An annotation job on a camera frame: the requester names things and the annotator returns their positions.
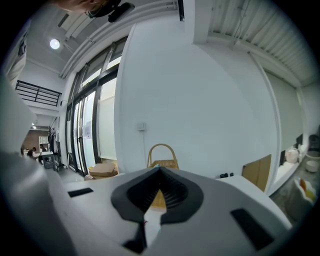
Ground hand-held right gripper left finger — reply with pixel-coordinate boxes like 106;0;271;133
49;166;161;256

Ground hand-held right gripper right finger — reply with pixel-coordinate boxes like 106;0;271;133
147;166;293;256

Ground wicker basket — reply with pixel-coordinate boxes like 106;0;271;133
146;143;181;210

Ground black coat rack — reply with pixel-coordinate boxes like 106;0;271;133
48;126;67;170

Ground medium cardboard box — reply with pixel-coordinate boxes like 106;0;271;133
87;172;120;181

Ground open cardboard box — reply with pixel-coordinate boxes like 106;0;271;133
88;162;119;177

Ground flat brown cardboard box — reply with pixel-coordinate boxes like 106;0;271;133
241;153;272;193

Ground grey table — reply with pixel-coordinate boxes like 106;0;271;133
37;151;57;171

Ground white paper notice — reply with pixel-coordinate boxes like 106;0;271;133
84;121;93;140

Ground white shelf unit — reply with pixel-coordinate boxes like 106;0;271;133
38;135;50;151

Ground black framed glass door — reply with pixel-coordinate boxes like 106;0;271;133
64;36;129;176

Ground white rounded container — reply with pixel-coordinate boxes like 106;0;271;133
285;147;301;164

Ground white round bowl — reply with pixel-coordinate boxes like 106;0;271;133
305;159;320;174

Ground beige round basin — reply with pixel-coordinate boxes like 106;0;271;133
306;149;320;161

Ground white roller blind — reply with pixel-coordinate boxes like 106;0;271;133
262;69;305;154

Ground black balcony railing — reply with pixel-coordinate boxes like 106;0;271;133
15;79;63;107

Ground white ceiling pipes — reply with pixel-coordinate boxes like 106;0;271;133
58;0;180;80

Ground white ceiling air conditioner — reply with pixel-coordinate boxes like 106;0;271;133
57;11;101;40

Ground person's face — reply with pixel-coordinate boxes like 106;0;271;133
53;0;121;14

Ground black ceiling track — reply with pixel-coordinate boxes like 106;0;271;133
177;0;186;22

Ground white cable conduit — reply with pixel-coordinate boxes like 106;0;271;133
141;130;146;174

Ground black head camera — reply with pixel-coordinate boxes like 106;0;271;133
107;2;136;24

